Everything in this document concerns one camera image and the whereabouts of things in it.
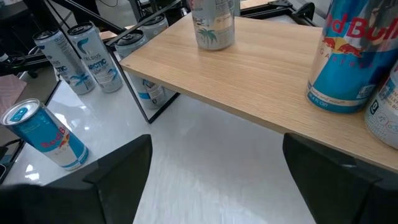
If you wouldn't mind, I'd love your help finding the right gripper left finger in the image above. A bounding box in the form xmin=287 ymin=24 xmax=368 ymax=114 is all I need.
xmin=0 ymin=134 xmax=153 ymax=224

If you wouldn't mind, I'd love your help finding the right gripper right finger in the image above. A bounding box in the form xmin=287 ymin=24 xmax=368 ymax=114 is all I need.
xmin=282 ymin=133 xmax=398 ymax=224

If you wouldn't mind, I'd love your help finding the blue silver Red Bull can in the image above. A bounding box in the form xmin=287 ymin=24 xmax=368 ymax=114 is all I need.
xmin=0 ymin=98 xmax=90 ymax=171
xmin=306 ymin=0 xmax=398 ymax=114

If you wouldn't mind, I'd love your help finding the Celsius can with red print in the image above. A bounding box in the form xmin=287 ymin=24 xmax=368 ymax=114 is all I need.
xmin=363 ymin=60 xmax=398 ymax=150

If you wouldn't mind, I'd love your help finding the wooden shelf black metal frame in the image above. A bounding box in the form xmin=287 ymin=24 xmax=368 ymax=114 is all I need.
xmin=105 ymin=0 xmax=398 ymax=174

